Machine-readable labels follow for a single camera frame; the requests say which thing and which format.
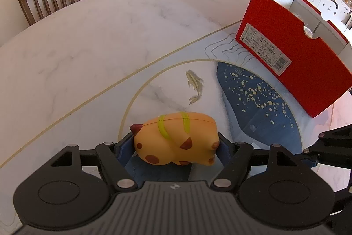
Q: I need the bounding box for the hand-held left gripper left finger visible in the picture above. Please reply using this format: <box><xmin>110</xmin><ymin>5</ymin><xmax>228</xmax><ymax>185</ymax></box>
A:
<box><xmin>51</xmin><ymin>130</ymin><xmax>138</xmax><ymax>193</ymax></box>

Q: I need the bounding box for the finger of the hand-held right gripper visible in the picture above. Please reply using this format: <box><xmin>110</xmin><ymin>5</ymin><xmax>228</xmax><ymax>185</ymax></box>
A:
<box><xmin>318</xmin><ymin>125</ymin><xmax>352</xmax><ymax>143</ymax></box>
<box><xmin>302</xmin><ymin>139</ymin><xmax>352</xmax><ymax>169</ymax></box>

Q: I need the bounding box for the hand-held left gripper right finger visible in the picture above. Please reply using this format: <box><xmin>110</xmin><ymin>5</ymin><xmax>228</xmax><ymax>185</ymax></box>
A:
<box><xmin>211</xmin><ymin>131</ymin><xmax>301</xmax><ymax>193</ymax></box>

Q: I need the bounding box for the yellow spotted pig toy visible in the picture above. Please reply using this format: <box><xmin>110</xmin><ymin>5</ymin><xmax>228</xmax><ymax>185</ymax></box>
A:
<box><xmin>130</xmin><ymin>111</ymin><xmax>220</xmax><ymax>167</ymax></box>

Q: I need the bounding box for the red cardboard box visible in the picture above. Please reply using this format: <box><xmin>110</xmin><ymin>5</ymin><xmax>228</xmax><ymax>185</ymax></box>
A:
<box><xmin>236</xmin><ymin>0</ymin><xmax>352</xmax><ymax>118</ymax></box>

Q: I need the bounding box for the white marble desktop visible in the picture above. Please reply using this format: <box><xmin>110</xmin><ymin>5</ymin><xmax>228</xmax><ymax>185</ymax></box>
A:
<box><xmin>0</xmin><ymin>0</ymin><xmax>352</xmax><ymax>224</ymax></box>

